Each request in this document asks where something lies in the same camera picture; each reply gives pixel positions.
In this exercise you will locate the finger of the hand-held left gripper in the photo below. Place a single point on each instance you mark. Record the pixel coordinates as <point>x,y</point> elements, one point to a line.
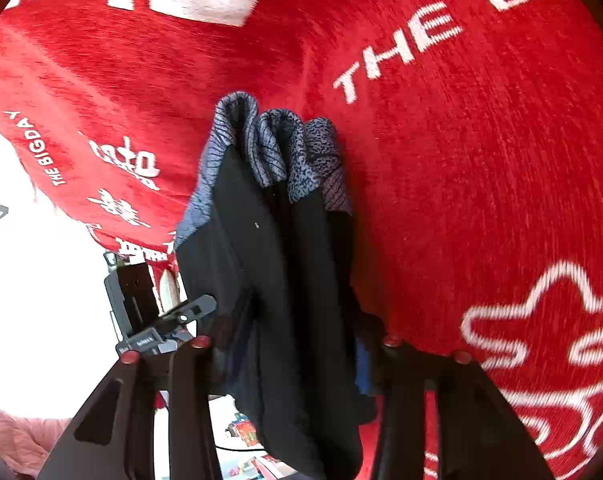
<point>194,307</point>

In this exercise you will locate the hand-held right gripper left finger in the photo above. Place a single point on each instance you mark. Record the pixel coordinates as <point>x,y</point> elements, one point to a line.
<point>189,385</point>

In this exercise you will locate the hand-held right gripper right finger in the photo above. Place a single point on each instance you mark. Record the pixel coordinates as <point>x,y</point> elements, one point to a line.
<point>365,370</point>

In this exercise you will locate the black pants with patterned waistband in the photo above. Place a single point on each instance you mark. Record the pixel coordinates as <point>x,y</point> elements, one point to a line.
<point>281,285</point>

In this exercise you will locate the colourful printed box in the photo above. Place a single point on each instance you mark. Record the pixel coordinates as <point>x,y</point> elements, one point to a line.
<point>242,430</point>

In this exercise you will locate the pink cloth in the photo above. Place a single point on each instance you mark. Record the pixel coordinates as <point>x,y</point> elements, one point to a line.
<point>16,440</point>

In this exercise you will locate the red printed blanket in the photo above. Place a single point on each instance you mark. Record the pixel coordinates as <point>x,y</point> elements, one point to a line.
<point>456,160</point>

